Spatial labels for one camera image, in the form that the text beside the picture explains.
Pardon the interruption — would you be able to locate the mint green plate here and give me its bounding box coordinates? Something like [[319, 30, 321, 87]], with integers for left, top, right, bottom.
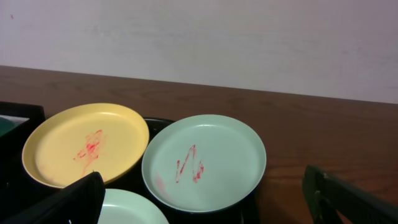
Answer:
[[98, 189, 169, 224], [141, 114, 267, 213]]

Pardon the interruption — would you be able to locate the yellow plate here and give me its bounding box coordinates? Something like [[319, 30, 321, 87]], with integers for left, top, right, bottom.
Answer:
[[22, 103, 149, 189]]

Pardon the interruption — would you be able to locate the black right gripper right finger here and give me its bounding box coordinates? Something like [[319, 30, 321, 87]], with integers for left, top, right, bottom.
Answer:
[[302, 165, 397, 224]]

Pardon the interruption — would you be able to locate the rectangular black water tray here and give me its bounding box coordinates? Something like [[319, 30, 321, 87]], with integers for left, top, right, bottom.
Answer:
[[1, 101, 45, 161]]

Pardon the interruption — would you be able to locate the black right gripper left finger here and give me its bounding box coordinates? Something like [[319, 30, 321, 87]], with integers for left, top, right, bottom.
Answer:
[[3, 172, 105, 224]]

